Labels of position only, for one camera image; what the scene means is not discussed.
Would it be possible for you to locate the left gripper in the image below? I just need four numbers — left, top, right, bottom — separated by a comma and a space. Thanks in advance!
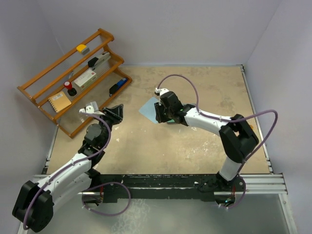
93, 104, 122, 147

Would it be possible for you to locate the blue cleaning cloth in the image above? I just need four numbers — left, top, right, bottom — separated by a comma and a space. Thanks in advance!
139, 97, 158, 124

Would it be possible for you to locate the grey glasses case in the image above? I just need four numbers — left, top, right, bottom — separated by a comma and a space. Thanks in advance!
166, 119, 175, 124

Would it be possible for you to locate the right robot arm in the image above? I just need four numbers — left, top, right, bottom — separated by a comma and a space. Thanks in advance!
154, 88, 259, 191

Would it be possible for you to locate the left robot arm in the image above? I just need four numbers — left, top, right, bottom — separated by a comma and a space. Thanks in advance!
12, 104, 124, 233

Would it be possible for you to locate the white green box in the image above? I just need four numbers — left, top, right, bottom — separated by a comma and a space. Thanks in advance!
74, 69, 97, 89

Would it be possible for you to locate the red black stamp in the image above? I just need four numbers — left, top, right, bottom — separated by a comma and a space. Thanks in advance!
64, 81, 77, 97

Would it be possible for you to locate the wooden shelf rack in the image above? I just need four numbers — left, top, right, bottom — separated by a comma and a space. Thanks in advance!
18, 28, 132, 138

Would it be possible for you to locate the black white stapler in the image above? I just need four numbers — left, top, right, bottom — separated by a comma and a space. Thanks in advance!
88, 52, 110, 68

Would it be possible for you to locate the brown spiral notebook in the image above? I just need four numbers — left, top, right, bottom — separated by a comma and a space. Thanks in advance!
48, 91, 72, 113

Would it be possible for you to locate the yellow grey eraser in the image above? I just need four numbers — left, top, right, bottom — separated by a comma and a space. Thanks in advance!
76, 44, 90, 55

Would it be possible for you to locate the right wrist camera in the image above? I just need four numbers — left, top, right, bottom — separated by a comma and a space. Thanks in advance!
155, 88, 169, 96

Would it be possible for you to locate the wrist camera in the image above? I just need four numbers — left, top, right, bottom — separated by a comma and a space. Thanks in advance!
79, 101, 99, 114
155, 88, 169, 96

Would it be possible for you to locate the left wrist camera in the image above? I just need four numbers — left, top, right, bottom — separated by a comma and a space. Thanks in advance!
79, 101, 99, 114

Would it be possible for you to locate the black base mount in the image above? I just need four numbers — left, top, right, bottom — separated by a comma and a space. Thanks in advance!
87, 168, 246, 204

